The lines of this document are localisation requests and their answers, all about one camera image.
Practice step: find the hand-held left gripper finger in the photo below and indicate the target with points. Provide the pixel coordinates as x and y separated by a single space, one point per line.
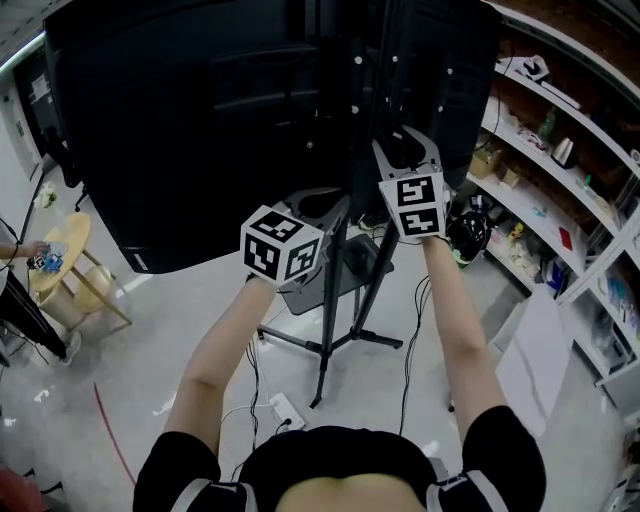
335 217
300 195

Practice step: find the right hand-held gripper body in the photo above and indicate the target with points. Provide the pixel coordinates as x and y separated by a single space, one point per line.
415 200

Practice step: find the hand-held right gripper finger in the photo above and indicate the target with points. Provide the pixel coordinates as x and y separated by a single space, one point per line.
432 152
382 162

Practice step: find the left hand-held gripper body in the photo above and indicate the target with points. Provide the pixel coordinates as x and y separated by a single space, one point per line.
260 255

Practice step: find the person's right forearm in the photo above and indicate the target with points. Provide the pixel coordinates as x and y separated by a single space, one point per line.
460 325

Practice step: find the person's left forearm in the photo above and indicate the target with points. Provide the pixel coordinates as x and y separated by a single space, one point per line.
225 340

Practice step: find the white power strip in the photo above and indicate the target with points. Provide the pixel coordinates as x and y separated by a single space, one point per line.
287 407

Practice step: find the brown cardboard box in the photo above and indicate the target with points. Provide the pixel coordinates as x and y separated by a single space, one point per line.
484 164

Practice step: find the black and green backpack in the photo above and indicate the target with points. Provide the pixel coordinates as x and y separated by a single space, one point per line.
467 235

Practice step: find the black TV stand shelf tray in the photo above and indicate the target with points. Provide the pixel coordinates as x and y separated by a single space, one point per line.
302 302

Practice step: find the black wheeled TV stand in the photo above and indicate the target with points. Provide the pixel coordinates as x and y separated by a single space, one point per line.
327 310

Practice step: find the white metal shelving unit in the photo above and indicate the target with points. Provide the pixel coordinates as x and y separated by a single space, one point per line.
525 197

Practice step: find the small yellow toy figure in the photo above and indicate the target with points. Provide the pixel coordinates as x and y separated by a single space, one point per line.
517 231

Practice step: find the green bottle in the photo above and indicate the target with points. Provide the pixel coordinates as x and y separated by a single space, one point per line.
549 127

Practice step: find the black television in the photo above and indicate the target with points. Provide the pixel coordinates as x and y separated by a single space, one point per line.
175 125

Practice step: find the round wooden table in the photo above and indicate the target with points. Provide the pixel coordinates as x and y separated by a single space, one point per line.
72 235

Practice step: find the white rolling cabinet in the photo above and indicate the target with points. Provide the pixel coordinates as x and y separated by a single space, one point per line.
535 360

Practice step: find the beige waste bin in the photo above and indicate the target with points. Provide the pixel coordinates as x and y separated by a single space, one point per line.
57 307

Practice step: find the person's black top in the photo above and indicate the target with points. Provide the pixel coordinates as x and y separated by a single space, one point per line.
340 450

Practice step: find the white flower bouquet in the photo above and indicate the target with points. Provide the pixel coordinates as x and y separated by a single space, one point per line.
47 195

